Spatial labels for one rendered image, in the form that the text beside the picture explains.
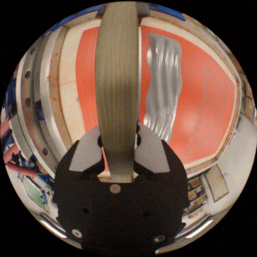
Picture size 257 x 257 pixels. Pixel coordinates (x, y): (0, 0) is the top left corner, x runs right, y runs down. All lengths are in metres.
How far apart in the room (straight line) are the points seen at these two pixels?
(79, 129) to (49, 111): 0.09
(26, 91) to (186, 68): 0.35
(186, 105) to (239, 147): 3.63
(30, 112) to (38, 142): 0.08
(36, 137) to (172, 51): 0.34
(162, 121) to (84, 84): 0.17
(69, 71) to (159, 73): 0.17
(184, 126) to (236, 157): 3.69
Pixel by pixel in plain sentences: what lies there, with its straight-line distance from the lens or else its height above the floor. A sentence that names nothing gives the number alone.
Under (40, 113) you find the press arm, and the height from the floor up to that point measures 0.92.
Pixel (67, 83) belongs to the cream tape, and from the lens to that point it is 0.20.
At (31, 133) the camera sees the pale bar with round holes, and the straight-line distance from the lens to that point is 0.24.
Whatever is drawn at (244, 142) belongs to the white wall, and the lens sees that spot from 3.71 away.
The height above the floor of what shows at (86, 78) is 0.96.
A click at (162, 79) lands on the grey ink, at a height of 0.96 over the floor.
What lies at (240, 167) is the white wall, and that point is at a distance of 3.90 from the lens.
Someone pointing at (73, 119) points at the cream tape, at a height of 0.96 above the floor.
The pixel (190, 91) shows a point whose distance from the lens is 0.22.
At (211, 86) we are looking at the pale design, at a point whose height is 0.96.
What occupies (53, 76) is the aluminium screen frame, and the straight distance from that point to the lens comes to 0.21.
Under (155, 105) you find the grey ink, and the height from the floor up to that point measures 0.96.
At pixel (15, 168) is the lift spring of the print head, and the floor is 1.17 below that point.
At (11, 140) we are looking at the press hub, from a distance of 0.78.
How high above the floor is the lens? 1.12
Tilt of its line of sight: 59 degrees down
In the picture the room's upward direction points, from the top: 175 degrees clockwise
